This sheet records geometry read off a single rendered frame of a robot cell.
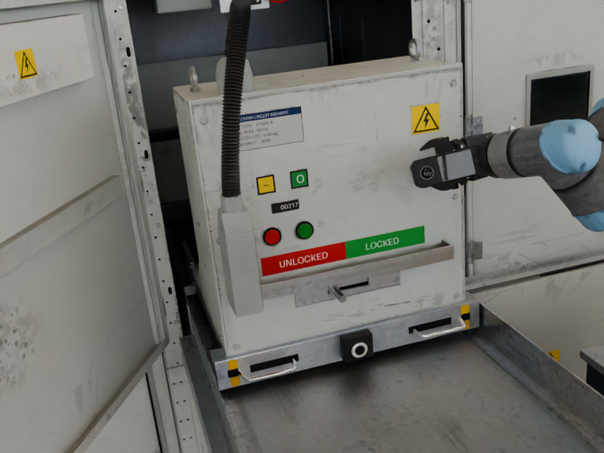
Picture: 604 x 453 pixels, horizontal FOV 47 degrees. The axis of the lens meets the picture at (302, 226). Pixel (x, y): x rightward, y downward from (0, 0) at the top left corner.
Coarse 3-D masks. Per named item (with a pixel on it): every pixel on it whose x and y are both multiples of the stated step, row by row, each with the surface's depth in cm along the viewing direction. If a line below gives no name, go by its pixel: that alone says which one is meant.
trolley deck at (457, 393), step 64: (192, 384) 132; (256, 384) 131; (320, 384) 129; (384, 384) 127; (448, 384) 125; (512, 384) 123; (256, 448) 113; (320, 448) 111; (384, 448) 110; (448, 448) 109; (512, 448) 107; (576, 448) 106
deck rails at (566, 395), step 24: (480, 312) 139; (192, 336) 150; (480, 336) 139; (504, 336) 131; (504, 360) 130; (528, 360) 125; (552, 360) 117; (216, 384) 119; (528, 384) 122; (552, 384) 119; (576, 384) 112; (216, 408) 124; (552, 408) 115; (576, 408) 113; (600, 408) 107; (240, 432) 116; (576, 432) 109; (600, 432) 108
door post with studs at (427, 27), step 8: (416, 0) 143; (424, 0) 144; (432, 0) 144; (440, 0) 145; (416, 8) 144; (424, 8) 144; (432, 8) 145; (440, 8) 145; (416, 16) 145; (424, 16) 145; (432, 16) 145; (440, 16) 146; (416, 24) 145; (424, 24) 145; (432, 24) 146; (440, 24) 147; (416, 32) 146; (424, 32) 146; (432, 32) 147; (440, 32) 147; (424, 40) 147; (432, 40) 147; (440, 40) 148; (424, 48) 147; (432, 48) 148; (440, 48) 148; (424, 56) 148; (432, 56) 148; (440, 56) 149
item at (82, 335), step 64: (0, 0) 97; (64, 0) 112; (0, 64) 97; (64, 64) 112; (0, 128) 101; (64, 128) 117; (128, 128) 133; (0, 192) 101; (64, 192) 117; (0, 256) 98; (64, 256) 116; (128, 256) 138; (0, 320) 101; (64, 320) 116; (128, 320) 138; (0, 384) 100; (64, 384) 116; (128, 384) 132; (0, 448) 100; (64, 448) 116
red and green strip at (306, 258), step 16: (352, 240) 126; (368, 240) 127; (384, 240) 128; (400, 240) 129; (416, 240) 130; (272, 256) 122; (288, 256) 123; (304, 256) 124; (320, 256) 125; (336, 256) 126; (352, 256) 127; (272, 272) 123
